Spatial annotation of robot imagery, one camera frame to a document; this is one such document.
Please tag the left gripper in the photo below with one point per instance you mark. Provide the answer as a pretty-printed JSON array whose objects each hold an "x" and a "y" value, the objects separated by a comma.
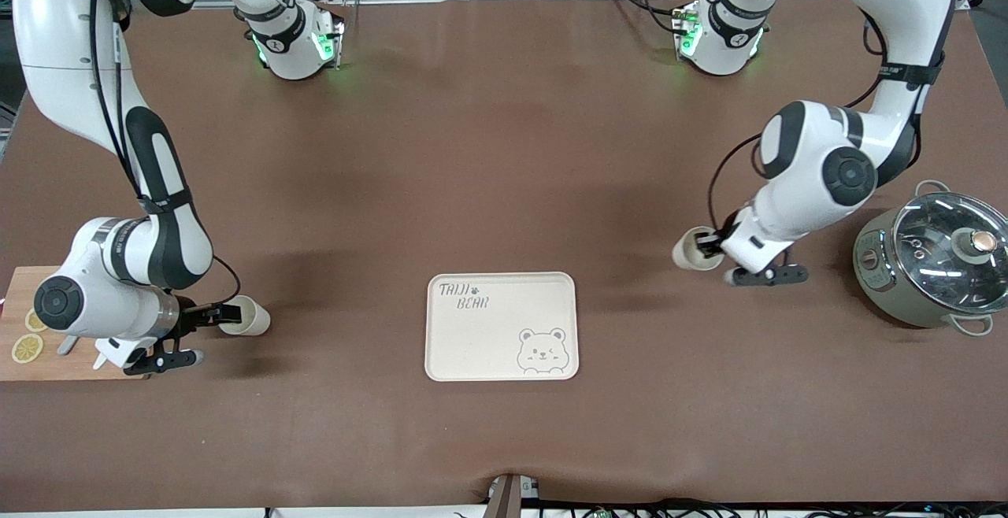
[{"x": 721, "y": 240}]

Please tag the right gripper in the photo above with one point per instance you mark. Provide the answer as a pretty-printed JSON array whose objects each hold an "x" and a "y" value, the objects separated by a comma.
[{"x": 191, "y": 318}]

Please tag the white cup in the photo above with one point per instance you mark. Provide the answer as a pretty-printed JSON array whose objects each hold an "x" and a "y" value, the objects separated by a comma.
[
  {"x": 253, "y": 320},
  {"x": 685, "y": 254}
]

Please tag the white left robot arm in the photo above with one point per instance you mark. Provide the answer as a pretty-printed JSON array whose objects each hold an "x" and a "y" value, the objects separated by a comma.
[{"x": 819, "y": 164}]

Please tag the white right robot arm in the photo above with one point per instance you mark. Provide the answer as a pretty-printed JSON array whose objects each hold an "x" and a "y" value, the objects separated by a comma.
[{"x": 79, "y": 109}]

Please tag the cream bear print tray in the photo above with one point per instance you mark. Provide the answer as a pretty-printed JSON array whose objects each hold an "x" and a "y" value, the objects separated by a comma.
[{"x": 488, "y": 345}]

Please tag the white plastic knife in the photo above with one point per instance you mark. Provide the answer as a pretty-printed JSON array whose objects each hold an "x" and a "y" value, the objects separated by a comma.
[{"x": 101, "y": 360}]

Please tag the grey plastic knife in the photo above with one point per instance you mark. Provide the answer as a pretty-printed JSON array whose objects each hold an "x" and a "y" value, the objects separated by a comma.
[{"x": 67, "y": 345}]

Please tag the grey pot glass lid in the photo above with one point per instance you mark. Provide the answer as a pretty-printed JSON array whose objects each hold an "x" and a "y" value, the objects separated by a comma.
[{"x": 882, "y": 290}]

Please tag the wooden cutting board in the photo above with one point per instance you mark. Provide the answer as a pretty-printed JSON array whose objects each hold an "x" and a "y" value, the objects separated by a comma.
[{"x": 47, "y": 368}]

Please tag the lemon slice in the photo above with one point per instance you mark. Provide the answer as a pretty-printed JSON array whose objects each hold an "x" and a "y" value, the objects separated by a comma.
[
  {"x": 33, "y": 323},
  {"x": 27, "y": 348}
]

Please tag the brown table cover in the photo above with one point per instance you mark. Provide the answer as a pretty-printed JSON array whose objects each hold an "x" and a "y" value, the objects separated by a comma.
[{"x": 504, "y": 148}]

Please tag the grey table edge bracket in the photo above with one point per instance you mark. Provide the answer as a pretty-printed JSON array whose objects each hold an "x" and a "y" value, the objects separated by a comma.
[{"x": 508, "y": 496}]

